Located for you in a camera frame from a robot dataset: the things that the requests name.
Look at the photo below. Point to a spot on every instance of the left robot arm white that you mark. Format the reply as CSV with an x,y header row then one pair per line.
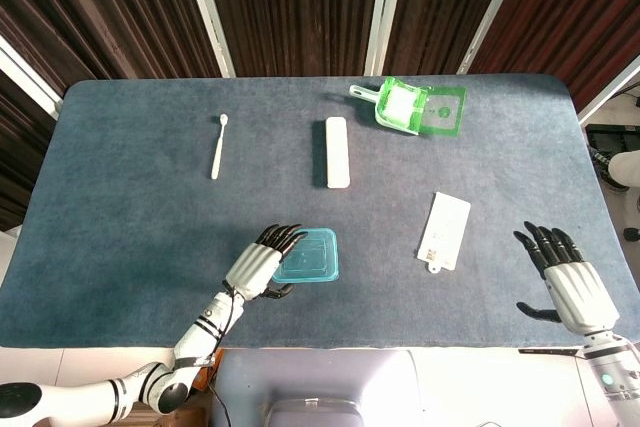
x,y
195,342

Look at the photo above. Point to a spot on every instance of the pale green plastic scoop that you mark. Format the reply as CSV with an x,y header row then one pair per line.
x,y
362,92

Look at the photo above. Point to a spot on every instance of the white plastic spoon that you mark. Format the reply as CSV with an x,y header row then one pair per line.
x,y
218,152

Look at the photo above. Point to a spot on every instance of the blue-grey table cloth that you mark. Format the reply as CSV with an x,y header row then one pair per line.
x,y
125,197

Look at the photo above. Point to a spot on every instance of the blue transparent container lid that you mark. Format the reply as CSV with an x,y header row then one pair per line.
x,y
312,257

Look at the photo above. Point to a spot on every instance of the white flat package card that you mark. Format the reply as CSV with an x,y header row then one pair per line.
x,y
445,232

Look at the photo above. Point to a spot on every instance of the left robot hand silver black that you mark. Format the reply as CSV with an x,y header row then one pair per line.
x,y
252,267

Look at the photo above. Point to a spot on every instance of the white rounded object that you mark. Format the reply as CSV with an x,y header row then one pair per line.
x,y
627,169

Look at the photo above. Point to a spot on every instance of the white metal frame post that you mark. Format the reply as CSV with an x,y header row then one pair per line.
x,y
610,89
382,12
492,12
210,12
27,77

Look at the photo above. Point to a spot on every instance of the brown pleated curtain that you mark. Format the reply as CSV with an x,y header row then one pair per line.
x,y
300,7

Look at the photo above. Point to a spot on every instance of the green transparent plastic bag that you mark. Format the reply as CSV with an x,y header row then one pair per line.
x,y
445,112

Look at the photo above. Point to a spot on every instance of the grey white robot torso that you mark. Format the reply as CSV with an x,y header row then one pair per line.
x,y
320,377

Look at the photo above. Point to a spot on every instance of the white rectangular case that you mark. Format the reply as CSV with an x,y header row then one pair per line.
x,y
337,152

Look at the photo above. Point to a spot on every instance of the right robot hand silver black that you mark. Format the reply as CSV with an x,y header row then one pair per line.
x,y
580,292

